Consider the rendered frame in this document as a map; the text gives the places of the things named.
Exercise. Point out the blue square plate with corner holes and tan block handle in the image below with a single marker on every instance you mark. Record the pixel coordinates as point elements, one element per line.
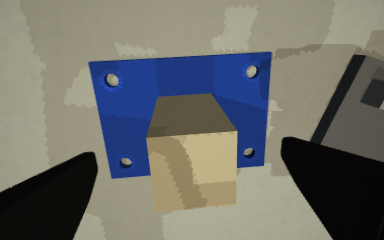
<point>186,121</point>

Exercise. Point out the grey flat base plate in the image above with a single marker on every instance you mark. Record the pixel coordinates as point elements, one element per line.
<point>354,118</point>

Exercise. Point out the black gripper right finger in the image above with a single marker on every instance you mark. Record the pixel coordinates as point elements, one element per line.
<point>345,190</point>

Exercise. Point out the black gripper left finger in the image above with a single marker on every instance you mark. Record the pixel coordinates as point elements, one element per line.
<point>50,205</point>

